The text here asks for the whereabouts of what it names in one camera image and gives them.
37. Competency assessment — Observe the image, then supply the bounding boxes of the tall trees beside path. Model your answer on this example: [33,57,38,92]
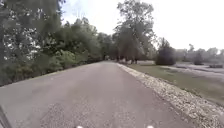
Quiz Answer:
[112,0,157,65]

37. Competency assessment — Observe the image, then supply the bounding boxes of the grey asphalt path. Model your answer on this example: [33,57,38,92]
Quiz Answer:
[0,60,198,128]

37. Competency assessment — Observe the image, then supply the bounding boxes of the dark conical tree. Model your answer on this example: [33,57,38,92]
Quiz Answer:
[154,37,177,66]

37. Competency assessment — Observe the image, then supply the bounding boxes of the wood of green trees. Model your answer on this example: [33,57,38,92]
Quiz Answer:
[0,0,116,88]

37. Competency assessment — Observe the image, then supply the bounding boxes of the grass field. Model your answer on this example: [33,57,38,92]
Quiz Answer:
[126,62,224,108]

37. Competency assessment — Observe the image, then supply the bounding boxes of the distant row of trees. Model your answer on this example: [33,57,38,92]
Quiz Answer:
[174,43,224,69]

